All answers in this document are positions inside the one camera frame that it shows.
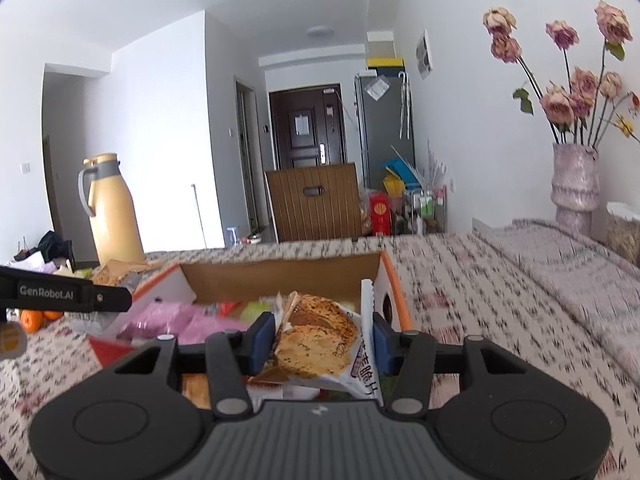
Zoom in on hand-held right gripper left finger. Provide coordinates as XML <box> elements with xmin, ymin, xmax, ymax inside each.
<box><xmin>115</xmin><ymin>312</ymin><xmax>277</xmax><ymax>421</ymax></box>

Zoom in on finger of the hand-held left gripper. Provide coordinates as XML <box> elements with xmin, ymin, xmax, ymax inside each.
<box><xmin>92</xmin><ymin>285</ymin><xmax>134</xmax><ymax>313</ymax></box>

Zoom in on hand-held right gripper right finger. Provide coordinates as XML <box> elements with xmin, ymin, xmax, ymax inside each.
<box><xmin>370</xmin><ymin>317</ymin><xmax>528</xmax><ymax>418</ymax></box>

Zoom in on large red snack bag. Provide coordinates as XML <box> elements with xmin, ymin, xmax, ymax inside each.
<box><xmin>207</xmin><ymin>301</ymin><xmax>246</xmax><ymax>319</ymax></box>

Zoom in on round cracker snack packet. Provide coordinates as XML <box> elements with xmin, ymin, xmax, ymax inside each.
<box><xmin>247</xmin><ymin>280</ymin><xmax>387</xmax><ymax>407</ymax></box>

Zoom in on pink snack packet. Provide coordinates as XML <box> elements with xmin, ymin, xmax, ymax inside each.
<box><xmin>117</xmin><ymin>302</ymin><xmax>251</xmax><ymax>344</ymax></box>

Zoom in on red cardboard box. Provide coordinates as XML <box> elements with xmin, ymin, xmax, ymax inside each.
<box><xmin>87</xmin><ymin>251</ymin><xmax>414</xmax><ymax>409</ymax></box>

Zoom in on brown snack packet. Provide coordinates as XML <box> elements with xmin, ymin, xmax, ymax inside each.
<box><xmin>92</xmin><ymin>258</ymin><xmax>149</xmax><ymax>287</ymax></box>

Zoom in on purple tissue pack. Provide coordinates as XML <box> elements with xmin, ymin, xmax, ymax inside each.
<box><xmin>12</xmin><ymin>249</ymin><xmax>56</xmax><ymax>274</ymax></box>

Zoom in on black bag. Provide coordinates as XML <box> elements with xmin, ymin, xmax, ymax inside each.
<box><xmin>37</xmin><ymin>229</ymin><xmax>76</xmax><ymax>269</ymax></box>

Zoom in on yellow thermos jug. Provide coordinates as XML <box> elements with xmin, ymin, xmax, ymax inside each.
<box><xmin>77</xmin><ymin>153</ymin><xmax>147</xmax><ymax>267</ymax></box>

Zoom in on red gift box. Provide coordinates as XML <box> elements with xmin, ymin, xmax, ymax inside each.
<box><xmin>368</xmin><ymin>190</ymin><xmax>394</xmax><ymax>237</ymax></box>

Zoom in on brown chair back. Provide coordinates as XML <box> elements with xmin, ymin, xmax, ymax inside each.
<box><xmin>264</xmin><ymin>162</ymin><xmax>365</xmax><ymax>244</ymax></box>

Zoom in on blue bag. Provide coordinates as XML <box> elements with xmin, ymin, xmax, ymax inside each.
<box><xmin>382</xmin><ymin>158</ymin><xmax>419</xmax><ymax>186</ymax></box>

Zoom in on pale purple feather decoration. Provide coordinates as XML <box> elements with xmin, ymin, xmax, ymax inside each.
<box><xmin>424</xmin><ymin>142</ymin><xmax>451</xmax><ymax>191</ymax></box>

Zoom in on dark brown door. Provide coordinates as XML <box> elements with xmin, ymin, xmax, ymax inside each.
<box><xmin>268</xmin><ymin>84</ymin><xmax>347</xmax><ymax>171</ymax></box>

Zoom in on grey refrigerator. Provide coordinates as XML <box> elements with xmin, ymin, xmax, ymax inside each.
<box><xmin>354</xmin><ymin>70</ymin><xmax>416</xmax><ymax>191</ymax></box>

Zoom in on white umbrellas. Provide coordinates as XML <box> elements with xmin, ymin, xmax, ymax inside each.
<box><xmin>398</xmin><ymin>72</ymin><xmax>414</xmax><ymax>140</ymax></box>

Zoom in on pink ribbed vase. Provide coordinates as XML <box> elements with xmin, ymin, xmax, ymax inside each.
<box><xmin>549</xmin><ymin>142</ymin><xmax>600</xmax><ymax>236</ymax></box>

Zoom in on glass jar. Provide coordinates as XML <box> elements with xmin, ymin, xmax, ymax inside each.
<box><xmin>605</xmin><ymin>201</ymin><xmax>640</xmax><ymax>267</ymax></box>

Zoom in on yellow box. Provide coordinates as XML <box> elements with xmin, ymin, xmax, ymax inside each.
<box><xmin>366</xmin><ymin>56</ymin><xmax>405</xmax><ymax>72</ymax></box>

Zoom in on dried pink roses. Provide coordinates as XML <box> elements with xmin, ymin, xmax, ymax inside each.
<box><xmin>482</xmin><ymin>0</ymin><xmax>640</xmax><ymax>149</ymax></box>

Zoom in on wire rack with bottles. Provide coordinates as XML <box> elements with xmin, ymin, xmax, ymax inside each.
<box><xmin>402</xmin><ymin>187</ymin><xmax>449</xmax><ymax>236</ymax></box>

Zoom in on white wall panel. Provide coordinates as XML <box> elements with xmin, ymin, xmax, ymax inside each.
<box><xmin>414</xmin><ymin>28</ymin><xmax>434</xmax><ymax>81</ymax></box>

